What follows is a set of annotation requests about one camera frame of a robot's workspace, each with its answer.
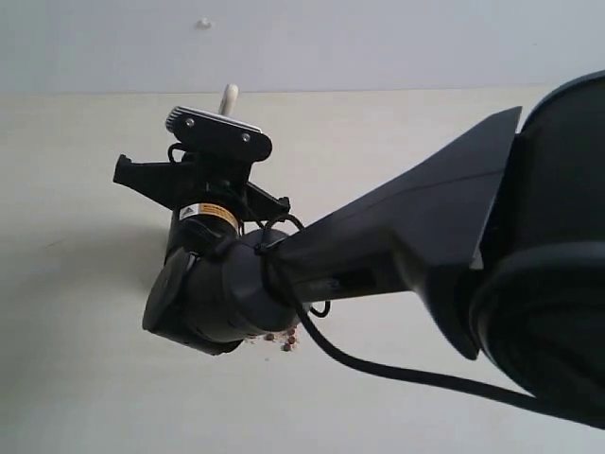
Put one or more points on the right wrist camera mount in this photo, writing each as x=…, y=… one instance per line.
x=218, y=135

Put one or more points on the white lump on wall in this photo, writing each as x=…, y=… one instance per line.
x=204, y=24

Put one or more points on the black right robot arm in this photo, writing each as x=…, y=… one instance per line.
x=500, y=234

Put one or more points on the white wooden paint brush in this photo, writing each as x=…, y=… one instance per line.
x=228, y=100

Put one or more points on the red beans and crumbs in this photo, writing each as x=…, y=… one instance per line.
x=287, y=340

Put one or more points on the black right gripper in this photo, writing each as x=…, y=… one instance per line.
x=201, y=179

